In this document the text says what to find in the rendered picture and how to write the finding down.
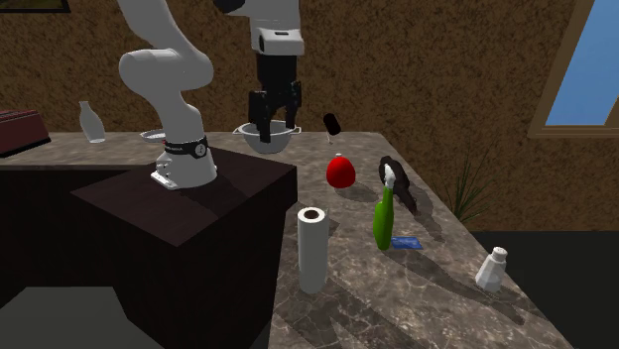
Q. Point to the dark robot stand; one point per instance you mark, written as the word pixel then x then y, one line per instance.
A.
pixel 159 251

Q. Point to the red dome-shaped object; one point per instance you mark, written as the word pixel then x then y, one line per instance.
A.
pixel 340 173

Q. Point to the dark framed wall picture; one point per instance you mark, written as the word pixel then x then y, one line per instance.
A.
pixel 29 5

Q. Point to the green spray bottle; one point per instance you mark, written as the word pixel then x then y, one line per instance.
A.
pixel 383 222

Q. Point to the black hair brush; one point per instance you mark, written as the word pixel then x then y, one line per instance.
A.
pixel 401 186

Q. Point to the small grey plate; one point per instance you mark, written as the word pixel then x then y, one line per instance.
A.
pixel 152 135

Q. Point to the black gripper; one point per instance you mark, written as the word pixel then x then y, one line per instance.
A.
pixel 276 72

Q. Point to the blue card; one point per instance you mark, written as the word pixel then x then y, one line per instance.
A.
pixel 407 243

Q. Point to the window with brown frame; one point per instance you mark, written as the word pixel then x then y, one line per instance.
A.
pixel 587 67

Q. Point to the white salt shaker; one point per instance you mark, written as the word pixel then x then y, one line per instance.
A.
pixel 492 273

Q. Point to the green plant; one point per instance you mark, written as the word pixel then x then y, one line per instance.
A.
pixel 466 193

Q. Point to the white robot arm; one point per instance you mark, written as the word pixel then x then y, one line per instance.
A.
pixel 176 72

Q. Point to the black wine glass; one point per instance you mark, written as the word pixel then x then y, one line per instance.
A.
pixel 332 123

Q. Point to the white paper towel roll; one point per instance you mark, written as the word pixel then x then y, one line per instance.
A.
pixel 312 256

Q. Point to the clear glass bottle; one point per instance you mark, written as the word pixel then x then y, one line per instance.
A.
pixel 92 125

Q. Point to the dark red box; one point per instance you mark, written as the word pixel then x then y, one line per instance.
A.
pixel 19 130

